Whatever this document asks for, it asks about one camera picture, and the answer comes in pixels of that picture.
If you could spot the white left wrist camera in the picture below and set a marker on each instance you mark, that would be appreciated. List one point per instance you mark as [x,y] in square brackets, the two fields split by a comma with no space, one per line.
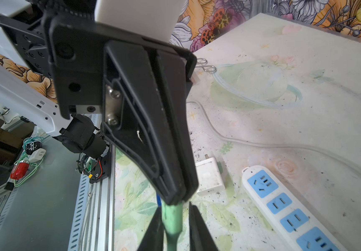
[151,18]

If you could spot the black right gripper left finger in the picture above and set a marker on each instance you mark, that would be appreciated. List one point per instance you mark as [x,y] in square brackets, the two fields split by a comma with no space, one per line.
[153,239]

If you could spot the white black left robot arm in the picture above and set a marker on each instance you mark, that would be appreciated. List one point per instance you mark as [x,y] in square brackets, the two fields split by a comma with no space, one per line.
[33,95]

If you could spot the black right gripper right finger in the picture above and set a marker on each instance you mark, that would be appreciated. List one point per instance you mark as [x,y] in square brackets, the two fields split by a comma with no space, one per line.
[199,235]

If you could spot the metal forceps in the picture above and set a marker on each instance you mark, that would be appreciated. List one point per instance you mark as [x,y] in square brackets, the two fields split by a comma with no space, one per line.
[203,64]

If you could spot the white blue power strip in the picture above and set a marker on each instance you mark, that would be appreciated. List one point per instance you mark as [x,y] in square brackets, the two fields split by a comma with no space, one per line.
[301,230]

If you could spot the red emergency stop button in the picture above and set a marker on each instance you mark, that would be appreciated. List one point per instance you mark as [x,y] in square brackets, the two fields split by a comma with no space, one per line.
[19,170]

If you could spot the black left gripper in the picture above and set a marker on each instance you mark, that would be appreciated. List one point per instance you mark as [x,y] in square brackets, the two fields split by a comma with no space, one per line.
[95,59]

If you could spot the white usb power adapter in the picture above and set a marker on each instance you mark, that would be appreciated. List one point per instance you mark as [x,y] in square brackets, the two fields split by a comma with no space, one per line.
[209,177]

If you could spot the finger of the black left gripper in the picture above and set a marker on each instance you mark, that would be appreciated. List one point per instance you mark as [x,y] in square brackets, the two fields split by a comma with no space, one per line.
[176,86]

